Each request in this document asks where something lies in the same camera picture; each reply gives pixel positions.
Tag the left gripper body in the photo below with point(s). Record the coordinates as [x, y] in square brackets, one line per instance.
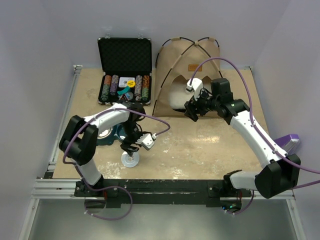
[131, 138]

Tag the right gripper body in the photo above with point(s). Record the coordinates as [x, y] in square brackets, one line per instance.
[203, 104]

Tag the teal double pet bowl stand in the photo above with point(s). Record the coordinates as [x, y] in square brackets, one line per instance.
[117, 134]

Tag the beige patterned pet cushion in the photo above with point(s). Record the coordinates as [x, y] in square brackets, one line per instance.
[178, 95]

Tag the beige and black pet tent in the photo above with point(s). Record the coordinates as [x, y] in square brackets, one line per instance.
[175, 62]

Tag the black tent pole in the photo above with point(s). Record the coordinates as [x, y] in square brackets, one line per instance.
[180, 56]
[175, 62]

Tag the stainless steel pet bowl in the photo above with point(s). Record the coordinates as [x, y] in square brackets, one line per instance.
[105, 133]

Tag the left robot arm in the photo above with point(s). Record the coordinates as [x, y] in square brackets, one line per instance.
[79, 140]

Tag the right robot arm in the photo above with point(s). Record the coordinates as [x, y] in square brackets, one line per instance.
[280, 171]

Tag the clear dealer button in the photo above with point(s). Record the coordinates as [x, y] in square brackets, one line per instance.
[129, 95]

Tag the green chip stack right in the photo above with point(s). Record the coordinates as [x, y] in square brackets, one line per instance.
[145, 88]

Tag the green yellow chip stack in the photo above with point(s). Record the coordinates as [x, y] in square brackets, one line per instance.
[105, 93]

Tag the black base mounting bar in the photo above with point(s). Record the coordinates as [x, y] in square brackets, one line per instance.
[206, 192]

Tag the teal card cutter block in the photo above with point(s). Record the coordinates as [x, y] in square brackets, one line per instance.
[123, 91]

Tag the yellow round chip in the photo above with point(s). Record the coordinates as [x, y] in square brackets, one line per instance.
[131, 83]

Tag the white playing card deck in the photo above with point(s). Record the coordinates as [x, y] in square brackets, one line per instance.
[123, 81]

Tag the red chip stack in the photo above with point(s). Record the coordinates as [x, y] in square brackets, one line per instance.
[107, 80]

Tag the purple chip stack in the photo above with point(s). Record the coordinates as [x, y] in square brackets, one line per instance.
[114, 85]

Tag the black poker chip case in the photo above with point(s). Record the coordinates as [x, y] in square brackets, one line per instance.
[125, 57]

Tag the purple box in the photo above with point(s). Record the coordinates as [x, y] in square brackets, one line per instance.
[289, 143]

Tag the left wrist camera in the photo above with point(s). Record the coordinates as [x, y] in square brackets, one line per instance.
[146, 141]

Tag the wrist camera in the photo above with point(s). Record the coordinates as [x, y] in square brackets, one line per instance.
[146, 141]
[194, 86]

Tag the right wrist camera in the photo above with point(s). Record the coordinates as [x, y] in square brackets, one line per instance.
[194, 86]

